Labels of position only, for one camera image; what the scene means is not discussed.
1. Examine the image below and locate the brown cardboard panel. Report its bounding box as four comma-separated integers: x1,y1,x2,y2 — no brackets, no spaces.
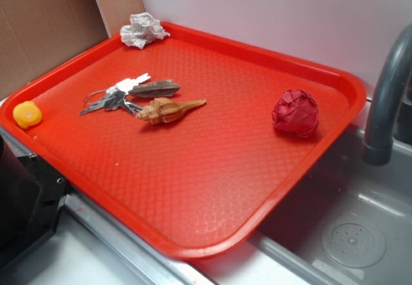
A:
1,0,108,98

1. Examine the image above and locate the red plastic tray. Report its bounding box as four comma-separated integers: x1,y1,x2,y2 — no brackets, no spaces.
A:
1,23,366,259

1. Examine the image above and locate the grey curved faucet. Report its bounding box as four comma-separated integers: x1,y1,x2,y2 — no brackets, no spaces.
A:
362,25,411,166

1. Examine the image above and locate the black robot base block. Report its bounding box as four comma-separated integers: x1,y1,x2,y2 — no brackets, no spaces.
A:
1,138,68,272

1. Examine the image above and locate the silver key bunch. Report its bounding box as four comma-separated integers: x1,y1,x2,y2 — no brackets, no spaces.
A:
79,73,151,116

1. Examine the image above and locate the striped brown conch seashell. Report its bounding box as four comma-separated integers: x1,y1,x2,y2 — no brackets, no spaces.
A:
136,97,206,125

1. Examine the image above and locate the round grey sink drain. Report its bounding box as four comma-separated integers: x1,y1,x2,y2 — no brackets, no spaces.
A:
321,216,386,268

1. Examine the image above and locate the crumpled white paper tissue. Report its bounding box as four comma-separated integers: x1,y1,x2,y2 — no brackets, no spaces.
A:
120,12,171,50

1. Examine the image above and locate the grey plastic sink basin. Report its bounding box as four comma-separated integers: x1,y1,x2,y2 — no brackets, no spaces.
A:
193,111,411,284

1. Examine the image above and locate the yellow rubber duck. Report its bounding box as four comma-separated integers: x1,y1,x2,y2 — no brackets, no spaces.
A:
12,101,42,129

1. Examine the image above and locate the crumpled red paper ball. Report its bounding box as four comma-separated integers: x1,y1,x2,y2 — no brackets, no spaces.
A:
272,89,320,138

